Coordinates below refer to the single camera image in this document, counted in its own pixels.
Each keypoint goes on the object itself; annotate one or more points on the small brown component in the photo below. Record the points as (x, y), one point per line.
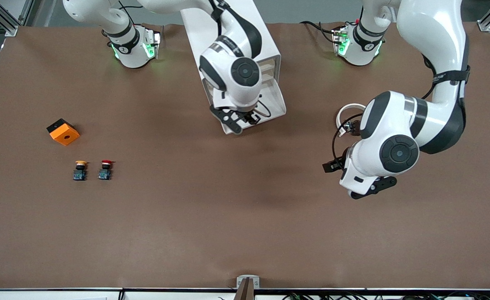
(353, 127)

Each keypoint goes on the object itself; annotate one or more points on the red push button switch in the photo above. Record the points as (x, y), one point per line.
(105, 171)

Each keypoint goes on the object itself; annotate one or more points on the grey metal bracket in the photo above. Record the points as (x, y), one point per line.
(248, 278)

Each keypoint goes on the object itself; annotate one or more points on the dark wedge post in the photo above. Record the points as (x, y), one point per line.
(244, 291)

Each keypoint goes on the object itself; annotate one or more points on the orange box with black base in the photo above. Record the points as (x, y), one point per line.
(65, 135)

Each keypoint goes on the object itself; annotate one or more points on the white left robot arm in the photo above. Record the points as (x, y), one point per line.
(432, 33)

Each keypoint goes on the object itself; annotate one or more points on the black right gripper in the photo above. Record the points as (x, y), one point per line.
(248, 116)

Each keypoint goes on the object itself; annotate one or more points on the table edge rail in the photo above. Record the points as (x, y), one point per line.
(165, 295)

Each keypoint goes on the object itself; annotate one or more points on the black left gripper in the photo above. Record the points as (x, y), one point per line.
(340, 162)

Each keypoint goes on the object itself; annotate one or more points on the yellow push button switch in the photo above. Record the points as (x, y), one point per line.
(80, 171)

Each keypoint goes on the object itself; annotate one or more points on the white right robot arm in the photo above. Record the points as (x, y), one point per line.
(244, 93)

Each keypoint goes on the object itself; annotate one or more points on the white curved plastic part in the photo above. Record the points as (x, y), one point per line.
(347, 107)

